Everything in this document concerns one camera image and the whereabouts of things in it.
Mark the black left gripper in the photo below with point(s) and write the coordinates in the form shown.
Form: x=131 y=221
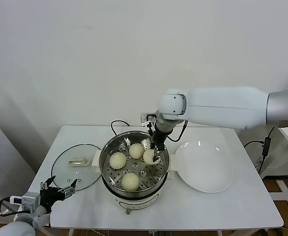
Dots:
x=49 y=197

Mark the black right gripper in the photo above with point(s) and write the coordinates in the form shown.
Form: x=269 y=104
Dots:
x=159 y=140

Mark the white steamed baozi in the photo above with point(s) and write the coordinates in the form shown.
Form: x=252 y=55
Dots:
x=136 y=151
x=117 y=160
x=148 y=157
x=130 y=182

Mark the round glass pot lid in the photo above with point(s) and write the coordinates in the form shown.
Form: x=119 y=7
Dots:
x=72 y=174

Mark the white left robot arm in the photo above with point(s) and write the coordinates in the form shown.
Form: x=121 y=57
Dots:
x=18 y=226

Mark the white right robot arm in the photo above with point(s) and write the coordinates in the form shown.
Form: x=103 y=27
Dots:
x=220 y=105

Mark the perforated steel steamer basket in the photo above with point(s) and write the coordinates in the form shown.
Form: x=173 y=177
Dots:
x=153 y=175

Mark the white oval plate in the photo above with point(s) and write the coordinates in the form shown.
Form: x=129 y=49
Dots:
x=202 y=167

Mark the white electric cooker base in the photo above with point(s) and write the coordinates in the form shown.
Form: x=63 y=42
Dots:
x=138 y=204

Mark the white cabinet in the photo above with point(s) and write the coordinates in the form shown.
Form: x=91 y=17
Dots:
x=6 y=159

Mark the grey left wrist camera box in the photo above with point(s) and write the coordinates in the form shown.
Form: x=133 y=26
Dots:
x=28 y=201

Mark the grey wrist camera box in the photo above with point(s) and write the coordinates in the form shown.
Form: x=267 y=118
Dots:
x=28 y=201
x=147 y=118

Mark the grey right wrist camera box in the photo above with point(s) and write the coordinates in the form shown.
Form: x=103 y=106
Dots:
x=147 y=118

